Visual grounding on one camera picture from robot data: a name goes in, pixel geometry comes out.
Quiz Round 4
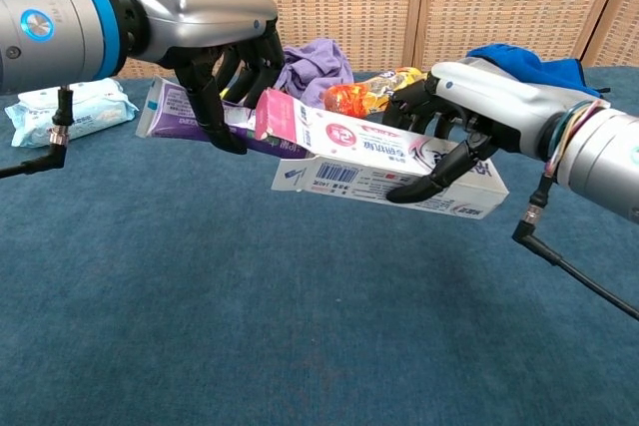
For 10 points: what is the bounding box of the crumpled purple garment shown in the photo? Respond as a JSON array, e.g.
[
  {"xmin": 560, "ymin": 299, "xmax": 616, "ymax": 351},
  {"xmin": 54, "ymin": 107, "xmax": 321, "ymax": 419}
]
[{"xmin": 274, "ymin": 37, "xmax": 355, "ymax": 111}]

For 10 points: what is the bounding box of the orange yellow drink bottle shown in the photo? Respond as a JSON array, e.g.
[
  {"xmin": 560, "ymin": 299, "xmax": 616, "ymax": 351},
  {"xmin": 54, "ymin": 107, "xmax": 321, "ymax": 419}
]
[{"xmin": 322, "ymin": 66, "xmax": 430, "ymax": 118}]

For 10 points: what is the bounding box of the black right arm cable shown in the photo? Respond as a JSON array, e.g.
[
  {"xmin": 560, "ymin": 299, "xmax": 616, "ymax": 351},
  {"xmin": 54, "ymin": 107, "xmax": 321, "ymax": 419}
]
[{"xmin": 511, "ymin": 174, "xmax": 639, "ymax": 321}]

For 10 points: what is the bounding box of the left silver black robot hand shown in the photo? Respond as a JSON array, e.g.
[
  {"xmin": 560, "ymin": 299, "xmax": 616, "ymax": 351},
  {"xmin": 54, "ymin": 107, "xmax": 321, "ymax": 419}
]
[{"xmin": 102, "ymin": 0, "xmax": 286, "ymax": 156}]

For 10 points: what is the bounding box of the white pink toothpaste box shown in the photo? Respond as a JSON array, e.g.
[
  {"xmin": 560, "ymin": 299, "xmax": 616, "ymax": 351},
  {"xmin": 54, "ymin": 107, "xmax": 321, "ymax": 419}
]
[{"xmin": 254, "ymin": 88, "xmax": 510, "ymax": 221}]

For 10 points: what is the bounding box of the purple toothpaste tube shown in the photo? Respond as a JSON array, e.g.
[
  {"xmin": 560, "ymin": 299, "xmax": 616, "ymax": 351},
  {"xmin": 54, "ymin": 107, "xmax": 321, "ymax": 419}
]
[{"xmin": 135, "ymin": 75, "xmax": 304, "ymax": 161}]

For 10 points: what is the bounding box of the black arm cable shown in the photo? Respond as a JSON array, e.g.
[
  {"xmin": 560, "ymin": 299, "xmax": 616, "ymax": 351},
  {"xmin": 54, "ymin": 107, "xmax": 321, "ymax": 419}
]
[
  {"xmin": 511, "ymin": 174, "xmax": 639, "ymax": 321},
  {"xmin": 0, "ymin": 86, "xmax": 76, "ymax": 179}
]

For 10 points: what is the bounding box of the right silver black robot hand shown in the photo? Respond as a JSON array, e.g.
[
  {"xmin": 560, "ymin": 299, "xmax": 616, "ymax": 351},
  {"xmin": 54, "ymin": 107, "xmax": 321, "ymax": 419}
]
[{"xmin": 381, "ymin": 61, "xmax": 570, "ymax": 206}]

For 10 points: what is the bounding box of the blue towel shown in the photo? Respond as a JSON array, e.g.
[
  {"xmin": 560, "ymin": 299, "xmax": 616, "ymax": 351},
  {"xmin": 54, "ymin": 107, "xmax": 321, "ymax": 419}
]
[{"xmin": 465, "ymin": 42, "xmax": 611, "ymax": 99}]

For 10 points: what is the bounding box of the teal table mat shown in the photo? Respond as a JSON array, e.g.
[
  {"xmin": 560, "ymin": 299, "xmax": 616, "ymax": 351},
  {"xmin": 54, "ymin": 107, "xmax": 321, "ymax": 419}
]
[{"xmin": 0, "ymin": 65, "xmax": 639, "ymax": 426}]

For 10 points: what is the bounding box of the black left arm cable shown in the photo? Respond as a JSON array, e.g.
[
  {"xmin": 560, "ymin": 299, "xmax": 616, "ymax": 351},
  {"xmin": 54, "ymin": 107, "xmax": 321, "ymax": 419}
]
[{"xmin": 0, "ymin": 86, "xmax": 76, "ymax": 179}]

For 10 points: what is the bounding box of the light blue wet wipes pack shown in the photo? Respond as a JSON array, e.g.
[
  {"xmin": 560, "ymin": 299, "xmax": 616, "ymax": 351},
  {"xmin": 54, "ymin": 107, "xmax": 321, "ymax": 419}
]
[{"xmin": 4, "ymin": 77, "xmax": 140, "ymax": 149}]

